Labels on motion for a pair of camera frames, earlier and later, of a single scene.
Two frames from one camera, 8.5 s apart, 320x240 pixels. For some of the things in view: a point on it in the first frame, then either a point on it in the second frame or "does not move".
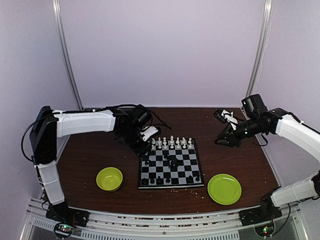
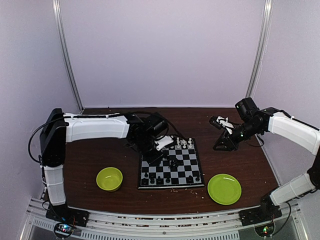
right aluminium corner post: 259,52 does not move
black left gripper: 141,150 to 156,159
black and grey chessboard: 170,163 does not move
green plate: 224,189 does not move
